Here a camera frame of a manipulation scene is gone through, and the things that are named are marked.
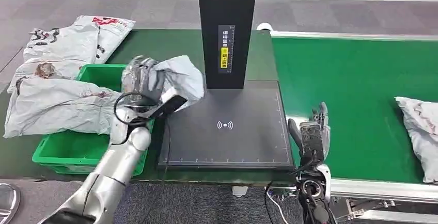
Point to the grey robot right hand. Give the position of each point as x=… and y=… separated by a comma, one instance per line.
x=311, y=140

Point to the metal conveyor support frame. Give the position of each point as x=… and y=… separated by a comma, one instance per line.
x=386, y=212

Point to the yellow label sticker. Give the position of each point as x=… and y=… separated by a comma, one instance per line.
x=224, y=57

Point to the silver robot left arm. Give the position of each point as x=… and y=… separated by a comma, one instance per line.
x=109, y=178

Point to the grey parcel with red print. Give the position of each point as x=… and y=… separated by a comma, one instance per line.
x=114, y=34

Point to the grey ruler sticker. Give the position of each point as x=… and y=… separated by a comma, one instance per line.
x=230, y=37

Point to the black scanner stand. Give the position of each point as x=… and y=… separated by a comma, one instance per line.
x=239, y=140

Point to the grey parcel with black print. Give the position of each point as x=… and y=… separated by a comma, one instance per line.
x=65, y=43

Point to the grey plastic parcel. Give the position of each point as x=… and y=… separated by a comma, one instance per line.
x=184, y=75

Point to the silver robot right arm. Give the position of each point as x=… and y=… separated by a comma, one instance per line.
x=313, y=195

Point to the shiny chrome curved part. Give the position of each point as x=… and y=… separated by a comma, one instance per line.
x=8, y=203

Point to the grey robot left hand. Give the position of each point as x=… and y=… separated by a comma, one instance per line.
x=142, y=79

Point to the white tag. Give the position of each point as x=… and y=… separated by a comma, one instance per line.
x=239, y=191

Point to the green plastic crate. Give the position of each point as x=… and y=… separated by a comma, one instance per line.
x=68, y=150

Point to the grey parcel with brown stain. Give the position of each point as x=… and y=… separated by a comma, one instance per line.
x=41, y=70

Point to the grey parcel with pink stains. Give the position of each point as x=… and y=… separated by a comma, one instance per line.
x=422, y=137

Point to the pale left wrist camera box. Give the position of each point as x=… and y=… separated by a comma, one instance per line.
x=171, y=104

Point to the green belt conveyor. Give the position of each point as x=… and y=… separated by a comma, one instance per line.
x=359, y=96

